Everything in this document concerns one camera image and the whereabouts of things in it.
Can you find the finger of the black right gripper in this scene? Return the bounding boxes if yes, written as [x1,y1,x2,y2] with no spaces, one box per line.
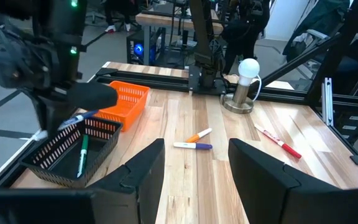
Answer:
[35,93,71,138]

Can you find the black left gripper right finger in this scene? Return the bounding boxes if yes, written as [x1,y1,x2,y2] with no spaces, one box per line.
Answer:
[228,138,301,224]

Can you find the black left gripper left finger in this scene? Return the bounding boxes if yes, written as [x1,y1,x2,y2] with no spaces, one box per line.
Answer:
[87,138,166,224]

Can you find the purple slim marker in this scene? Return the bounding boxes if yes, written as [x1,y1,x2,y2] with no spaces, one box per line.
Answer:
[31,110,99,141]

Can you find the green cap slim marker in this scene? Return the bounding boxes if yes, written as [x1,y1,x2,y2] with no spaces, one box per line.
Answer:
[76,134,90,179]

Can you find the red slim marker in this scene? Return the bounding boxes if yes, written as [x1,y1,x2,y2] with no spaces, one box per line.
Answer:
[254,123,303,160]

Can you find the purple cap white marker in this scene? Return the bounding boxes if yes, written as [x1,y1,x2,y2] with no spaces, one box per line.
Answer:
[173,141,213,151]

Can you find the orange cap white marker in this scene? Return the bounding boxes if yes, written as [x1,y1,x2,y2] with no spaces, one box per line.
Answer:
[185,128,213,144]

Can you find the black plastic basket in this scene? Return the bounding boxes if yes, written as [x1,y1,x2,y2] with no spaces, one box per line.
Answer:
[20,116,124,189]

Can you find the orange plastic basket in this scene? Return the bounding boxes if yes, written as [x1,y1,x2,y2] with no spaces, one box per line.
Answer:
[93,80,151,132]

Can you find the white bulb table lamp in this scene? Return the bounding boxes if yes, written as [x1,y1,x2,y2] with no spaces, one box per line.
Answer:
[220,58,260,114]

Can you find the wooden desk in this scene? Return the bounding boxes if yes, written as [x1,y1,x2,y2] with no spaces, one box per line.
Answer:
[135,11,225,66]

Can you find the grey chair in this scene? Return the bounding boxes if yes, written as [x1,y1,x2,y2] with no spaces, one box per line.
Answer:
[283,0,352,63]

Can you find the white lamp cord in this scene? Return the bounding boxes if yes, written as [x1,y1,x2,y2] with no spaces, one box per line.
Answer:
[252,74,262,102]

